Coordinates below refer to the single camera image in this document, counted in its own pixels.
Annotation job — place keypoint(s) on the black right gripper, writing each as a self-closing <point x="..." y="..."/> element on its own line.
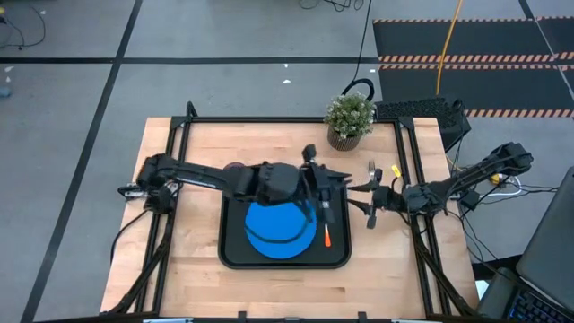
<point x="390" y="199"/>

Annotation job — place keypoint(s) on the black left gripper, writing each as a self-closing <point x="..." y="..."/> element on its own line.
<point x="309" y="184"/>

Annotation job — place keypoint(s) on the blue round plate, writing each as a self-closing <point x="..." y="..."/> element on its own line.
<point x="278" y="249"/>

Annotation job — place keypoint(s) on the purple faceted cup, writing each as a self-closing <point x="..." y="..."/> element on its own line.
<point x="233" y="166"/>

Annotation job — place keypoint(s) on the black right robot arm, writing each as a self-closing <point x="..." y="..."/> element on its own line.
<point x="448" y="185"/>

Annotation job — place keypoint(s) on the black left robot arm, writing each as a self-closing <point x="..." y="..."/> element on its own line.
<point x="202" y="177"/>

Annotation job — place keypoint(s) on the black plastic tray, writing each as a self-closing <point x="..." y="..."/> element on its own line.
<point x="233" y="251"/>

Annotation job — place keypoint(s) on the yellow tag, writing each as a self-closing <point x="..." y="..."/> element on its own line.
<point x="396" y="170"/>

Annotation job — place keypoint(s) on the potted plant in ribbed pot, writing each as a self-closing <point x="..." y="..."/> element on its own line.
<point x="350" y="119"/>

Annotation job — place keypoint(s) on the black perforated computer case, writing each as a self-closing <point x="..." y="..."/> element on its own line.
<point x="417" y="110"/>

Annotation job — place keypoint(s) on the yellow power plug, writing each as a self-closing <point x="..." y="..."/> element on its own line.
<point x="494" y="178"/>

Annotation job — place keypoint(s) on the black mat with hazard stripes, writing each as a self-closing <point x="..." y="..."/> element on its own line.
<point x="471" y="40"/>

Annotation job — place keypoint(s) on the dark grey laptop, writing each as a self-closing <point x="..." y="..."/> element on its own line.
<point x="547" y="251"/>

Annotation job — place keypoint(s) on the blue floor object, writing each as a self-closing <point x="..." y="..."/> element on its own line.
<point x="4" y="92"/>

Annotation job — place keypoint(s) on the black metal table frame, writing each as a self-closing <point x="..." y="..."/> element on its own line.
<point x="269" y="119"/>

